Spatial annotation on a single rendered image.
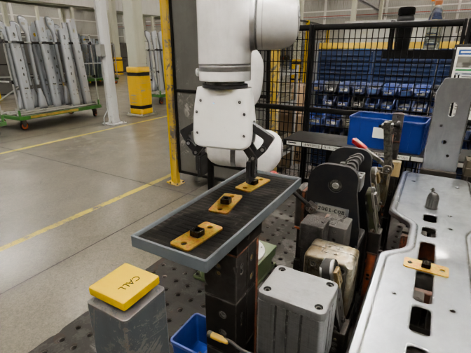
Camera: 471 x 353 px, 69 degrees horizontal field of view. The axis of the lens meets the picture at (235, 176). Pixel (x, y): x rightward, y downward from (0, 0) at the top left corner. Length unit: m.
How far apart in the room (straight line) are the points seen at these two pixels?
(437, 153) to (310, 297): 1.09
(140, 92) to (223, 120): 7.83
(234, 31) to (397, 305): 0.54
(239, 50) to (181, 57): 3.11
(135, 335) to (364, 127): 1.34
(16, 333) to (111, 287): 1.91
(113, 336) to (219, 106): 0.35
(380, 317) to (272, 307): 0.23
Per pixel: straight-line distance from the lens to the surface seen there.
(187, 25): 3.58
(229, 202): 0.63
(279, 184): 0.73
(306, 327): 0.51
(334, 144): 1.62
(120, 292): 0.45
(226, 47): 0.54
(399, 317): 0.69
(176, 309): 1.12
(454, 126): 1.48
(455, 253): 0.93
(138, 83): 8.36
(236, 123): 0.55
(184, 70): 3.63
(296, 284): 0.52
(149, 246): 0.52
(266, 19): 0.54
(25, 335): 2.31
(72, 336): 1.12
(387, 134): 1.21
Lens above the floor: 1.43
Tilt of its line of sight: 20 degrees down
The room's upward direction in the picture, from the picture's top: straight up
